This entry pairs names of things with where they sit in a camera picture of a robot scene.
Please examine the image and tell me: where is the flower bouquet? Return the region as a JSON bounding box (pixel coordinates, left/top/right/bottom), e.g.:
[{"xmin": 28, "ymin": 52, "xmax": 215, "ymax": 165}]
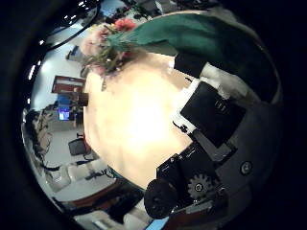
[{"xmin": 79, "ymin": 12, "xmax": 280, "ymax": 104}]

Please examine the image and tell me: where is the bright blue strip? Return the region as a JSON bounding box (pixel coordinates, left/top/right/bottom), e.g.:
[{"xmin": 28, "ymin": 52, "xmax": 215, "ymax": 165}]
[{"xmin": 145, "ymin": 217, "xmax": 170, "ymax": 230}]

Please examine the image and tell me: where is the black office chair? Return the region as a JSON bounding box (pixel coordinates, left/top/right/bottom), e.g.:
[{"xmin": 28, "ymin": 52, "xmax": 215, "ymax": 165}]
[{"xmin": 67, "ymin": 137, "xmax": 94, "ymax": 158}]

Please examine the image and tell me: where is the lit computer monitor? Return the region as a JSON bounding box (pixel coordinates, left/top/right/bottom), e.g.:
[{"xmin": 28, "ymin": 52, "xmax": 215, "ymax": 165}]
[{"xmin": 58, "ymin": 106, "xmax": 71, "ymax": 122}]

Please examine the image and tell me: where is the red-brown wall board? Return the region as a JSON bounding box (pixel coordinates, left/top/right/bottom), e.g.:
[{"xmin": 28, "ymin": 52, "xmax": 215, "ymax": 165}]
[{"xmin": 51, "ymin": 75, "xmax": 87, "ymax": 95}]

